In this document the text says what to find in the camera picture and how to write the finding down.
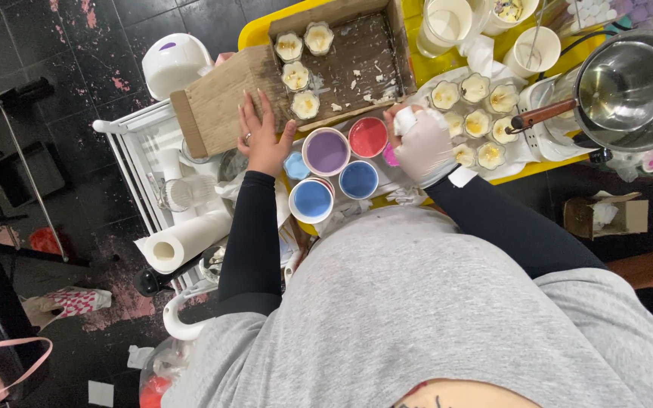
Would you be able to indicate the white paper towel roll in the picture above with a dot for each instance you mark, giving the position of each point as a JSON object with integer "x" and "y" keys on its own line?
{"x": 182, "y": 242}

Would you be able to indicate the cup of purple wax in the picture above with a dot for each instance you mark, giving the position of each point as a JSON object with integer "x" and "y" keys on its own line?
{"x": 326, "y": 152}

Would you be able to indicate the white cup with stick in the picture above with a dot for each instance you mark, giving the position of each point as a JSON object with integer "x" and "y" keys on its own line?
{"x": 532, "y": 52}

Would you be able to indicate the person's grey shirt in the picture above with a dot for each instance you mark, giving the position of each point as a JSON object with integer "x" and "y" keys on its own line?
{"x": 417, "y": 317}

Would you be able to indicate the red plastic bag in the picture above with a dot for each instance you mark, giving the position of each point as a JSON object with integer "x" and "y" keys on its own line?
{"x": 44, "y": 241}

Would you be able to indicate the person's right hand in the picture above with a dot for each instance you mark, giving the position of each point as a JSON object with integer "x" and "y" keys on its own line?
{"x": 427, "y": 150}

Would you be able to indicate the yellow tray table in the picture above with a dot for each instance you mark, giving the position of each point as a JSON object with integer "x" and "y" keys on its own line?
{"x": 423, "y": 65}

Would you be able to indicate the crumpled white tissue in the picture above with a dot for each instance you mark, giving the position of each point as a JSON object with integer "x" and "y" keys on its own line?
{"x": 407, "y": 196}

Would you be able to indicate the clear glass jar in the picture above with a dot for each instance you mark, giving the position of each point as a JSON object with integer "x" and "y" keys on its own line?
{"x": 182, "y": 194}

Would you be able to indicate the cup of light blue wax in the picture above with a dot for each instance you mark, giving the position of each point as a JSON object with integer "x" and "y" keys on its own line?
{"x": 311, "y": 200}

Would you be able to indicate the cup of dark blue wax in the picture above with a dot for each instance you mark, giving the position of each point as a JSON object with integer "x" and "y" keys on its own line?
{"x": 359, "y": 180}

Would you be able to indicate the crumpled white paper scrap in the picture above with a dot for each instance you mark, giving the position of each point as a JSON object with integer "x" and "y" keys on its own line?
{"x": 139, "y": 357}

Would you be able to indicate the brown cardboard box tray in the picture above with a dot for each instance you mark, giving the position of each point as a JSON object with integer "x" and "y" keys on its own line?
{"x": 326, "y": 73}

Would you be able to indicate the silicone mould with wax pieces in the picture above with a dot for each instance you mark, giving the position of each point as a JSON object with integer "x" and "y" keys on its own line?
{"x": 615, "y": 11}

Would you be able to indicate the red and white patterned bag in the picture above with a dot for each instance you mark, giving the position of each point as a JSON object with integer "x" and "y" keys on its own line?
{"x": 71, "y": 302}

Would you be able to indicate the white electric hot plate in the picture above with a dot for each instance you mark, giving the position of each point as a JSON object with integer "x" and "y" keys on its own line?
{"x": 545, "y": 133}

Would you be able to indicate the small light blue flower mould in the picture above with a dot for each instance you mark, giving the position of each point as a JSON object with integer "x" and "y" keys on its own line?
{"x": 296, "y": 166}

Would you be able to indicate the black metal chair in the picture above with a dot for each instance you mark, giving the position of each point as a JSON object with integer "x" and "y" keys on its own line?
{"x": 17, "y": 170}

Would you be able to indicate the cup of red wax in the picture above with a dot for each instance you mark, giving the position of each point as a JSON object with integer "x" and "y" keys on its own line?
{"x": 368, "y": 138}

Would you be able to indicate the small pink mould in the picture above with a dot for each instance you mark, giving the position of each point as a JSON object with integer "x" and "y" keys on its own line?
{"x": 390, "y": 155}

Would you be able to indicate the white trolley cart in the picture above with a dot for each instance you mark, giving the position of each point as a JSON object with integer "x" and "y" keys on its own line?
{"x": 145, "y": 158}

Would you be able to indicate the white cup with flower bits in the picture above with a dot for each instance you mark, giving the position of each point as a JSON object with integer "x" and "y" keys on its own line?
{"x": 509, "y": 14}

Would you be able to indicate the single flower-shaped white candle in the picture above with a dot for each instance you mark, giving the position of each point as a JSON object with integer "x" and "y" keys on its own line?
{"x": 288, "y": 47}
{"x": 295, "y": 76}
{"x": 319, "y": 38}
{"x": 305, "y": 105}

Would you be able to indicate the white dome lamp device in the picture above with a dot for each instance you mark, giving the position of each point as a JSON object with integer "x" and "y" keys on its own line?
{"x": 174, "y": 64}

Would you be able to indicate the person's left hand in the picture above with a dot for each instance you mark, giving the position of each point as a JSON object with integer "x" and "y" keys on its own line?
{"x": 263, "y": 148}

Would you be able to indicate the group of flower candles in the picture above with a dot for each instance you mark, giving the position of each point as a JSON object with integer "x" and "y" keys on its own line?
{"x": 477, "y": 122}

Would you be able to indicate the clear plastic bag with rubbish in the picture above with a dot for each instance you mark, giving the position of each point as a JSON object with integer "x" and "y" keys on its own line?
{"x": 159, "y": 377}

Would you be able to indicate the small open cardboard box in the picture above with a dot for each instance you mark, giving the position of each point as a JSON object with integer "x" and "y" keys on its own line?
{"x": 604, "y": 215}

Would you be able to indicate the white tissue wad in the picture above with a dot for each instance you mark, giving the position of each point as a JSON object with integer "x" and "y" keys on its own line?
{"x": 404, "y": 121}

